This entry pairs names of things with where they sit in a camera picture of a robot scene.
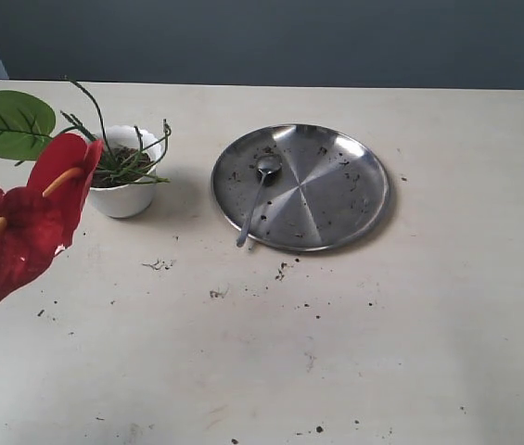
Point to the round steel plate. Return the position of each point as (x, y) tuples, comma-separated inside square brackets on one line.
[(331, 190)]

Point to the white flower pot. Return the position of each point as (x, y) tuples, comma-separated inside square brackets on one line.
[(127, 200)]

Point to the steel spoon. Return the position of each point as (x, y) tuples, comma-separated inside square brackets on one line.
[(266, 166)]

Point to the artificial red anthurium plant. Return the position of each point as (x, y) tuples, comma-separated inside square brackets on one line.
[(38, 220)]

